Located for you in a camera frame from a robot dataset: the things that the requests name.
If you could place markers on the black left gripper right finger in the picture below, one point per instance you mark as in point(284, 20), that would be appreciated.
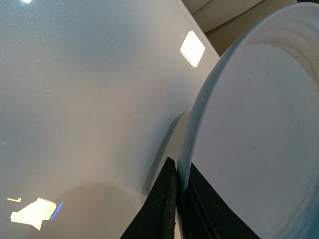
point(207, 216)

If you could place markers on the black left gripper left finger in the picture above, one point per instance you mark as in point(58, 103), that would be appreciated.
point(156, 218)

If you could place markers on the white round plate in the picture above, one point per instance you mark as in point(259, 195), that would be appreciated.
point(253, 132)

